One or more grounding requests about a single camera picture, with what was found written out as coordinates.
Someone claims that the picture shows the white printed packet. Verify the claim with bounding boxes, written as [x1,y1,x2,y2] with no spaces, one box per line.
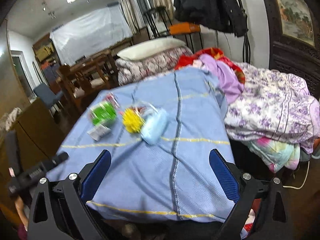
[87,124,111,141]

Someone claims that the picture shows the green plastic bag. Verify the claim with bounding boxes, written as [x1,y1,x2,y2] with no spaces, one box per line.
[89,101,117,127]

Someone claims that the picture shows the yellow pompom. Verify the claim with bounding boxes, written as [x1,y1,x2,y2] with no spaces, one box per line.
[123,108,144,133]

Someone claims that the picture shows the small red white wrapper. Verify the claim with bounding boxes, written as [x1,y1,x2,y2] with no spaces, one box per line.
[105,93,120,109]

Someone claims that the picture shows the light blue case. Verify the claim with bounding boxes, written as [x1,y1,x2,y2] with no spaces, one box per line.
[140,108,168,145]

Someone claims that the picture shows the red mesh trash basket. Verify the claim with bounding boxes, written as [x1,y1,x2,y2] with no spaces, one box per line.
[243,199,261,238]

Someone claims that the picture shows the person left hand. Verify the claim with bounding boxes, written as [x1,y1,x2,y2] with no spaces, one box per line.
[15,196,28,231]

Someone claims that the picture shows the blue striped bed blanket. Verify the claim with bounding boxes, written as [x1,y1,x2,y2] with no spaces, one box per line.
[47,67,234,223]

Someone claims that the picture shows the pastel tie-dye quilt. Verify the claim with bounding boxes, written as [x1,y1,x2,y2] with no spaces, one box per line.
[242,137,300,173]

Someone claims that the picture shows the blue upholstered chair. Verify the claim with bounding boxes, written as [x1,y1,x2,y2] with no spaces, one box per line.
[33,83,63,124]

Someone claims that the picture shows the white rag on cabinet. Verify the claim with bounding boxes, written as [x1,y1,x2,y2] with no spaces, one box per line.
[0,107,22,133]

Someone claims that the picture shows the wooden armchair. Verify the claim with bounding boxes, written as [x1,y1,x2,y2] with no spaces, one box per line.
[56,49,119,114]

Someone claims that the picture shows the purple floral duvet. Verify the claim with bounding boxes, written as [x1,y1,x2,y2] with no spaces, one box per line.
[225,62,319,154]

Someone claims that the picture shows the light blue wash basin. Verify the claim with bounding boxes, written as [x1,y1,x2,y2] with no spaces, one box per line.
[309,138,320,160]

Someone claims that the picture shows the lilac cloth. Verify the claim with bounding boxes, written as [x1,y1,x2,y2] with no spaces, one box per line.
[192,54,245,104]

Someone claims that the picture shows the floral folded quilt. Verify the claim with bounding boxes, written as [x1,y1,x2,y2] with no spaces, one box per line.
[115,46,193,86]

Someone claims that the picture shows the red patterned blanket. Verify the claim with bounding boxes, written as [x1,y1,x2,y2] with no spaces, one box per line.
[174,47,246,85]

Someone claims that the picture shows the white dust cover sheet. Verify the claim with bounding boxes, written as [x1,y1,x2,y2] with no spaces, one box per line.
[50,5,132,66]

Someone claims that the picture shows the black metal coat rack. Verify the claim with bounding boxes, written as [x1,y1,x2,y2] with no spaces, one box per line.
[229,0,252,65]

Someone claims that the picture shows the cream pillow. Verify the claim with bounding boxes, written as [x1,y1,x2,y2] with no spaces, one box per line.
[117,37,186,61]

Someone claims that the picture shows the orange box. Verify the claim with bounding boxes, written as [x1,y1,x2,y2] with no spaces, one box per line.
[169,22,201,35]

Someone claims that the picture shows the black puffer jacket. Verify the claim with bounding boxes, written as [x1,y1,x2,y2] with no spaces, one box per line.
[174,0,247,37]

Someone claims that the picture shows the black round plant stand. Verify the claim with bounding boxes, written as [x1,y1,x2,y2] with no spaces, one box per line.
[143,6,172,38]

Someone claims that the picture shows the carved dark wooden screen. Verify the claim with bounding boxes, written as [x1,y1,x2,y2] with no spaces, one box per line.
[264,0,319,99]

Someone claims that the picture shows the white power cable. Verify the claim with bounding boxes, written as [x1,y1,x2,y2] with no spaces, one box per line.
[282,159,311,191]

